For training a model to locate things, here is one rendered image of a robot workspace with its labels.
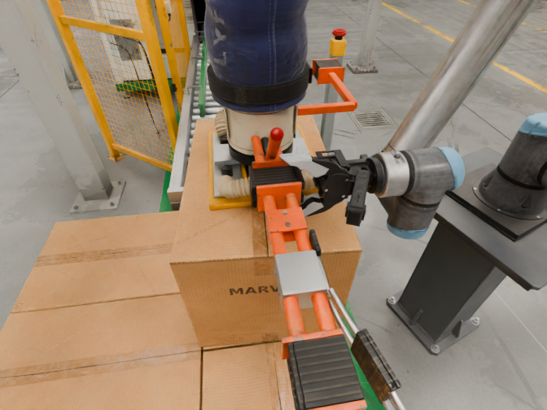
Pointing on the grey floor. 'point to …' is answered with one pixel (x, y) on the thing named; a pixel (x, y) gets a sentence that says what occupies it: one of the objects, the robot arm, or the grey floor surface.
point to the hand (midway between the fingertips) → (278, 192)
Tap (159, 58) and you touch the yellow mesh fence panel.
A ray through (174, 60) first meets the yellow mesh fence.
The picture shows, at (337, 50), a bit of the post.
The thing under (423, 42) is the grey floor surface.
